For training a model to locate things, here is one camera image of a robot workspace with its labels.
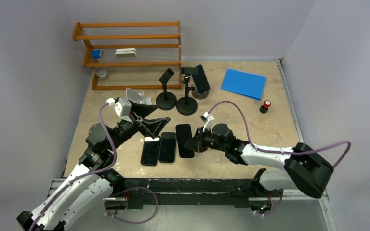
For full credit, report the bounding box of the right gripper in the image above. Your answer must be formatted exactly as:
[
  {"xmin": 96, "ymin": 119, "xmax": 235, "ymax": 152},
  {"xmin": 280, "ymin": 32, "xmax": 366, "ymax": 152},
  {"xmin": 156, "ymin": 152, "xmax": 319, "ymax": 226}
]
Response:
[{"xmin": 185, "ymin": 127, "xmax": 227, "ymax": 153}]

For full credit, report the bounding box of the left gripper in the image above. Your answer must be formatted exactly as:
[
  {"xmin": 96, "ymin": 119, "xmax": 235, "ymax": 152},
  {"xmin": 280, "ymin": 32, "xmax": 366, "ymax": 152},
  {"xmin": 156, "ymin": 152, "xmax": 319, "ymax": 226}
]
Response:
[{"xmin": 107, "ymin": 100, "xmax": 169, "ymax": 151}]

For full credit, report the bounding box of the black phone from silver stand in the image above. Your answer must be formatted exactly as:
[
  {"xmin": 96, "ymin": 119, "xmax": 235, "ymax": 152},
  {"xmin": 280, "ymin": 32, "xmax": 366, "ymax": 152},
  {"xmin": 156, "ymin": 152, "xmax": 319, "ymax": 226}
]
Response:
[{"xmin": 140, "ymin": 136, "xmax": 160, "ymax": 166}]

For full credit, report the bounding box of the black tall round-base stand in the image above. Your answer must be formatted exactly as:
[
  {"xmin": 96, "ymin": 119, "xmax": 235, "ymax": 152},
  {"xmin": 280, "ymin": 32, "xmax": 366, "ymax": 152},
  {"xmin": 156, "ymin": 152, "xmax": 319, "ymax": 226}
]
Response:
[{"xmin": 176, "ymin": 67, "xmax": 198, "ymax": 116}]

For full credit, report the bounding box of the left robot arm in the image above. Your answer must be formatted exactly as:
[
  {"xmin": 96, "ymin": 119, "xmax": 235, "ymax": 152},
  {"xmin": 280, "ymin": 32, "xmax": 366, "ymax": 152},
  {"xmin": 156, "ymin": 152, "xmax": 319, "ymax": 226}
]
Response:
[{"xmin": 16, "ymin": 98, "xmax": 170, "ymax": 231}]

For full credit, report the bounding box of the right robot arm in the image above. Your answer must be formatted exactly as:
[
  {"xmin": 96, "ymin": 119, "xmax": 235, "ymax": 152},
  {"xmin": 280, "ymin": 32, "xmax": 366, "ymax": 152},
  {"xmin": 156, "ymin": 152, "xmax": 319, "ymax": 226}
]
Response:
[{"xmin": 184, "ymin": 124, "xmax": 334, "ymax": 199}]

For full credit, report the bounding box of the silver folding phone stand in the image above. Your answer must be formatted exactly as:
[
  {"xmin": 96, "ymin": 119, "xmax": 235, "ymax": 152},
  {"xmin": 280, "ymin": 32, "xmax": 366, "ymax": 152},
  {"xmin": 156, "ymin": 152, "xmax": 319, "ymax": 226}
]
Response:
[{"xmin": 126, "ymin": 88, "xmax": 152, "ymax": 105}]

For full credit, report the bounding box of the small clear plastic jar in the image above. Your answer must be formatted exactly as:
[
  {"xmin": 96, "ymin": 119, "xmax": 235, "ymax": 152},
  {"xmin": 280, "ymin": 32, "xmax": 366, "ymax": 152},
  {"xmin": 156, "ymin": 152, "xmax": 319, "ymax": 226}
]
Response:
[{"xmin": 94, "ymin": 67, "xmax": 107, "ymax": 79}]

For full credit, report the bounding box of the white flat device on rack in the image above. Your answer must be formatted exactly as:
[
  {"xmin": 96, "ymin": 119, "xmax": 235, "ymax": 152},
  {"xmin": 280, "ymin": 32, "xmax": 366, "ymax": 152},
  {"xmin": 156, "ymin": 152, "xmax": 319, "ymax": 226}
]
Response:
[{"xmin": 115, "ymin": 48, "xmax": 137, "ymax": 58}]

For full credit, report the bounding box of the red black button knob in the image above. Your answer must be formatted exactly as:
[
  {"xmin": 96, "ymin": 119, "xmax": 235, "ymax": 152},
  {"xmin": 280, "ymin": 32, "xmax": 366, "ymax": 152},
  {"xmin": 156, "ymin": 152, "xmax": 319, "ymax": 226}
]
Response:
[{"xmin": 259, "ymin": 100, "xmax": 272, "ymax": 114}]

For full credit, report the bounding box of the blue foam mat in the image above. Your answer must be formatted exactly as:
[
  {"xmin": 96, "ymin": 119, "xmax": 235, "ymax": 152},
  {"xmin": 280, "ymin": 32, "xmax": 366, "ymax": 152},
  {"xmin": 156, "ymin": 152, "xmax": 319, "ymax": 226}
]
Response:
[{"xmin": 220, "ymin": 69, "xmax": 266, "ymax": 101}]

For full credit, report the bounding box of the orange wooden rack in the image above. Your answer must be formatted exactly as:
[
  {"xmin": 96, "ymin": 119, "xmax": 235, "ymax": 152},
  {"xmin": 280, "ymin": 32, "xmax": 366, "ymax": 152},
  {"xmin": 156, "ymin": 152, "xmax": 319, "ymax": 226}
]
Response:
[{"xmin": 72, "ymin": 21, "xmax": 182, "ymax": 90}]

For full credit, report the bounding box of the blue white small box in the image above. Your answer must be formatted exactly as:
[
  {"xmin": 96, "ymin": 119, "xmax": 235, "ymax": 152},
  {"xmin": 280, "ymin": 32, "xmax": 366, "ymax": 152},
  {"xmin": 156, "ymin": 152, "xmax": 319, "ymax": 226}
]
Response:
[{"xmin": 92, "ymin": 49, "xmax": 104, "ymax": 59}]

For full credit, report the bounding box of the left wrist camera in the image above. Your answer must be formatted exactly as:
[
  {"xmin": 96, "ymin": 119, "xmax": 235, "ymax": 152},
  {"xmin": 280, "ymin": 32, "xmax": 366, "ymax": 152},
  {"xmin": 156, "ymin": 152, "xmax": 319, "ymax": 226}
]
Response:
[{"xmin": 106, "ymin": 98, "xmax": 132, "ymax": 123}]

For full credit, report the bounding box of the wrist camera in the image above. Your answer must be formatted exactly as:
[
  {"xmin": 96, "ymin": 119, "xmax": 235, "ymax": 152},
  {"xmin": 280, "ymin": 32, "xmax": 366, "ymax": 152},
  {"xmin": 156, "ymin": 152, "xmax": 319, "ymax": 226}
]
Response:
[
  {"xmin": 106, "ymin": 98, "xmax": 132, "ymax": 123},
  {"xmin": 200, "ymin": 112, "xmax": 214, "ymax": 132}
]

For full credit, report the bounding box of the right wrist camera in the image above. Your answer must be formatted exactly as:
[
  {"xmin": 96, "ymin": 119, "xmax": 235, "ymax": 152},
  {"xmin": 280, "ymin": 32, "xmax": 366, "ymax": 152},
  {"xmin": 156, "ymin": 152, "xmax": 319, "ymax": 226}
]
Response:
[{"xmin": 200, "ymin": 112, "xmax": 214, "ymax": 132}]

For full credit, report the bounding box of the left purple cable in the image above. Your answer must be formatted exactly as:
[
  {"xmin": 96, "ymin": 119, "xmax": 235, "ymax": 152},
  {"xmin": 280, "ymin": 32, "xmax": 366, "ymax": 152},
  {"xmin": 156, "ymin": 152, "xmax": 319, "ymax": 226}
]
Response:
[{"xmin": 27, "ymin": 101, "xmax": 159, "ymax": 231}]

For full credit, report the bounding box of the purple cable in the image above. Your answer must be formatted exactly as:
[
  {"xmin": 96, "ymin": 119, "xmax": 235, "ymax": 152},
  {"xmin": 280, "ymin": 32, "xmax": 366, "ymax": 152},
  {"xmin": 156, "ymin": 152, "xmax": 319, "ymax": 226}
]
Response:
[
  {"xmin": 205, "ymin": 101, "xmax": 352, "ymax": 218},
  {"xmin": 27, "ymin": 101, "xmax": 159, "ymax": 231}
]

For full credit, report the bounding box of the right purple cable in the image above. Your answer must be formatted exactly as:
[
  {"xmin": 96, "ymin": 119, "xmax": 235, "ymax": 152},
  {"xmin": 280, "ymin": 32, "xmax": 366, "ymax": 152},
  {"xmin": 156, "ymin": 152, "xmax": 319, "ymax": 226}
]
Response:
[{"xmin": 205, "ymin": 101, "xmax": 352, "ymax": 218}]

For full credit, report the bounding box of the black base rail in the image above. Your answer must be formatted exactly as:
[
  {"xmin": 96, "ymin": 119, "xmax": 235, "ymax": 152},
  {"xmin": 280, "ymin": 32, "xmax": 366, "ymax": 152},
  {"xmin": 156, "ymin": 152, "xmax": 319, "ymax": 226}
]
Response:
[{"xmin": 94, "ymin": 177, "xmax": 281, "ymax": 211}]

